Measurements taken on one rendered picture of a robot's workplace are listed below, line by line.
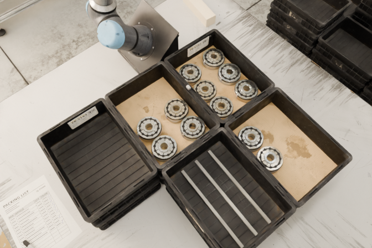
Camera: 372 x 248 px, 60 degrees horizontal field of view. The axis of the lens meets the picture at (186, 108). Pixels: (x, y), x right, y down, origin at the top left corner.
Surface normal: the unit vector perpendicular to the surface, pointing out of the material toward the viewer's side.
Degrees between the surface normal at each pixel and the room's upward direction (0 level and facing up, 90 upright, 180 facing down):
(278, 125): 0
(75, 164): 0
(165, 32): 43
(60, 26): 0
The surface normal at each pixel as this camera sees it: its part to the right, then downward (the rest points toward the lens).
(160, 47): -0.53, 0.04
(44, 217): 0.00, -0.47
